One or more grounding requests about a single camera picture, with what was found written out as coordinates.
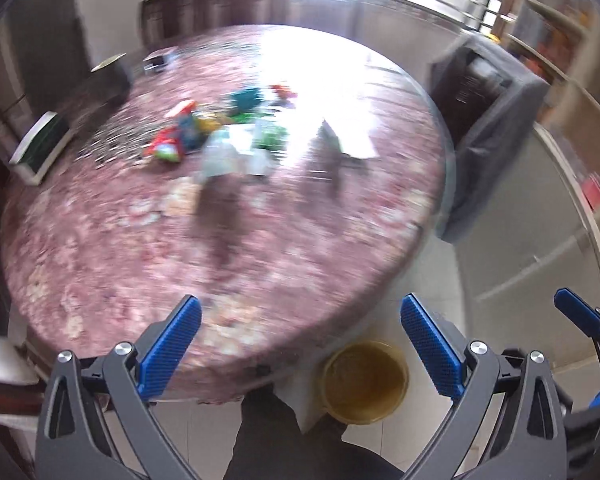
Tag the dark wooden chair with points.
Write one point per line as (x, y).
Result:
(262, 2)
(207, 7)
(160, 20)

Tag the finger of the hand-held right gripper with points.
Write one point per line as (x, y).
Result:
(575, 307)

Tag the white paper sheet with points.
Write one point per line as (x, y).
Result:
(350, 137)

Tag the clear plastic bottle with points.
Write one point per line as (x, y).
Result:
(219, 155)

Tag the red and green snack packet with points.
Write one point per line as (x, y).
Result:
(165, 147)

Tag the orange cloth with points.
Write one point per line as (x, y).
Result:
(285, 94)

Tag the chair with grey cover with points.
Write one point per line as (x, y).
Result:
(510, 160)

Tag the person's dark pants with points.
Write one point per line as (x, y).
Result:
(270, 440)

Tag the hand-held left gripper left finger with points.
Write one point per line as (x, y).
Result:
(172, 340)

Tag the small dark box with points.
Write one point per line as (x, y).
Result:
(159, 60)

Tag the yellow plastic bucket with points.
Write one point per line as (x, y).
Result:
(365, 382)

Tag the white cushioned chair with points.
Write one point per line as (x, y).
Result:
(2, 360)

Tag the blue and yellow snack packet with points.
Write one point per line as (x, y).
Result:
(192, 132)

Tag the wooden bookshelf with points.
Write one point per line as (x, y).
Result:
(565, 35)

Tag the grey lace table runner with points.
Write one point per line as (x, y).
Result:
(112, 135)

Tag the grey metal cup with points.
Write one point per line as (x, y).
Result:
(111, 77)

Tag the dark brown cabinet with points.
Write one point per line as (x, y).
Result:
(45, 45)

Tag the red and white snack packet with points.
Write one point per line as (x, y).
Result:
(181, 110)

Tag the teal cloth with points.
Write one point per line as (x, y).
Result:
(246, 99)

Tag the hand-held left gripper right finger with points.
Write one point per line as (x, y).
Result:
(430, 345)

